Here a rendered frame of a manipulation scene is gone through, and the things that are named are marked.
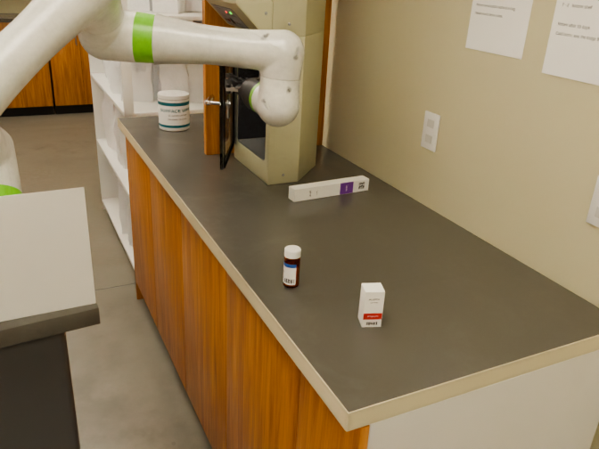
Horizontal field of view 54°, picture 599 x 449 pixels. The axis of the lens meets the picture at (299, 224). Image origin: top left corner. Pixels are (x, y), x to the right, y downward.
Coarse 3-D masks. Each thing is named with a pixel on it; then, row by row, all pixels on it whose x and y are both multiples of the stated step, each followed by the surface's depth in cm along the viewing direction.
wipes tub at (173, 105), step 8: (160, 96) 243; (168, 96) 242; (176, 96) 242; (184, 96) 244; (160, 104) 245; (168, 104) 243; (176, 104) 244; (184, 104) 245; (160, 112) 246; (168, 112) 244; (176, 112) 245; (184, 112) 247; (160, 120) 248; (168, 120) 246; (176, 120) 246; (184, 120) 248; (160, 128) 250; (168, 128) 247; (176, 128) 248; (184, 128) 249
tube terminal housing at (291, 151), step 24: (288, 0) 173; (312, 0) 180; (288, 24) 176; (312, 24) 184; (312, 48) 188; (312, 72) 193; (312, 96) 198; (312, 120) 202; (240, 144) 212; (288, 144) 192; (312, 144) 208; (264, 168) 195; (288, 168) 195
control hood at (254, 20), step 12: (216, 0) 183; (228, 0) 172; (240, 0) 167; (252, 0) 169; (264, 0) 170; (240, 12) 172; (252, 12) 170; (264, 12) 171; (252, 24) 173; (264, 24) 173
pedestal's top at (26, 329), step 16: (96, 304) 124; (16, 320) 117; (32, 320) 117; (48, 320) 118; (64, 320) 119; (80, 320) 121; (96, 320) 123; (0, 336) 114; (16, 336) 115; (32, 336) 117
